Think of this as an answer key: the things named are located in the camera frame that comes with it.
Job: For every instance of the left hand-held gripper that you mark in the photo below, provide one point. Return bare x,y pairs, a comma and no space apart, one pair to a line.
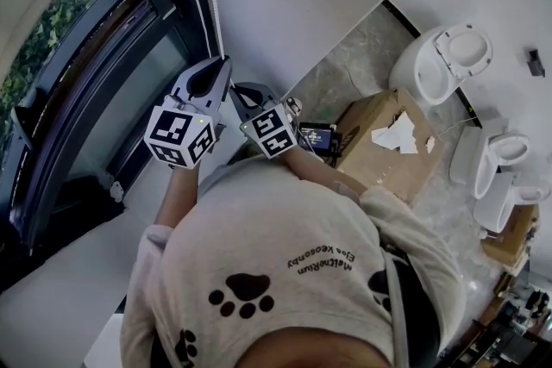
180,132

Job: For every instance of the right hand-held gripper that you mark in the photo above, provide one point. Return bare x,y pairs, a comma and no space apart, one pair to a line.
270,133

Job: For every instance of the person's right forearm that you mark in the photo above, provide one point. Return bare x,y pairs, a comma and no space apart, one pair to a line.
318,168

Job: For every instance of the person's left forearm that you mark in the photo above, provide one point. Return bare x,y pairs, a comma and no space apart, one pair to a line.
179,193

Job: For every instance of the dark framed window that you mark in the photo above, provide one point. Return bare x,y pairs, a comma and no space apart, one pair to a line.
82,90

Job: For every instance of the white window latch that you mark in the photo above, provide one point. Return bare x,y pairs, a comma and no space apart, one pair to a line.
117,191

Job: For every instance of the small black screen device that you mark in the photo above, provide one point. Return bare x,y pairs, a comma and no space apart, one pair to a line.
317,138

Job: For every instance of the torn white paper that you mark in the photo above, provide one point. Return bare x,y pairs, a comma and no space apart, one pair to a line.
399,135

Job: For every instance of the large brown cardboard box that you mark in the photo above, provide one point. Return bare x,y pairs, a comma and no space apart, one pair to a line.
388,168

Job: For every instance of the grey paw print shirt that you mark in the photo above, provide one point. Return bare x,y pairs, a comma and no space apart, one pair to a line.
276,254

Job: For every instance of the large white toilet open lid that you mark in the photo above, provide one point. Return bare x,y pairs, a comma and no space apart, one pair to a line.
435,64

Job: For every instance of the white toilet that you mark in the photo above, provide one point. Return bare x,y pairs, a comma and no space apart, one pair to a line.
504,202
496,155

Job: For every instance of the small brown cardboard box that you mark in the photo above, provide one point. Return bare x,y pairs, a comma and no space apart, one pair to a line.
513,241

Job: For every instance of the small white camera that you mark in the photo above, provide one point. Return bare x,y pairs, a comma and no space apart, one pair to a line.
294,106

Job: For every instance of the black wall fixture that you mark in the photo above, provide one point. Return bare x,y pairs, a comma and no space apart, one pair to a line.
536,64

